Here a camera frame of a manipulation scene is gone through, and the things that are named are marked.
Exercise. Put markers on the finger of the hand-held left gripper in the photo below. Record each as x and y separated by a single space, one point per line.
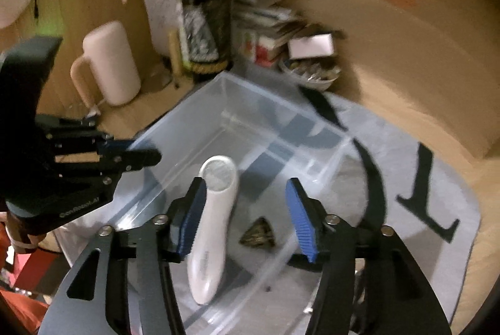
140 159
113 146

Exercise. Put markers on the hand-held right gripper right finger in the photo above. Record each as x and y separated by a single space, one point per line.
300 221

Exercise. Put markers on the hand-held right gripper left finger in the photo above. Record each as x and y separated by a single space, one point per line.
190 219

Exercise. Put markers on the white handheld electric device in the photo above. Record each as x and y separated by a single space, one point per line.
211 241

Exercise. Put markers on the clear plastic storage box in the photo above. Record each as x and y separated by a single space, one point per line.
250 116

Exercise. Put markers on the person's left hand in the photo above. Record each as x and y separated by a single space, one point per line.
23 241

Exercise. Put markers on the dark triangular patterned piece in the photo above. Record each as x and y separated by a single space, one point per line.
259 235

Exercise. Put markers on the yellow tube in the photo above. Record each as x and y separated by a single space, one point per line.
174 53

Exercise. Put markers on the grey mat with black letters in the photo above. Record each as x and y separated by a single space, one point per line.
410 186

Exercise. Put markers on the handwritten paper note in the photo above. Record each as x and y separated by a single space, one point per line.
162 22

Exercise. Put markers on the white bowl with small things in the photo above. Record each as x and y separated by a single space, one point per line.
312 83

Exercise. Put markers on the dark wine bottle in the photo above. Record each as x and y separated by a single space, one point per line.
203 6

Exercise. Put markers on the stack of small boxes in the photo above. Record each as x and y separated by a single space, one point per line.
265 45

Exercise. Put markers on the white card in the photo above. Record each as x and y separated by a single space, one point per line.
310 45

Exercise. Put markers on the red garment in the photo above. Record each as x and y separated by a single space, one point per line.
19 307

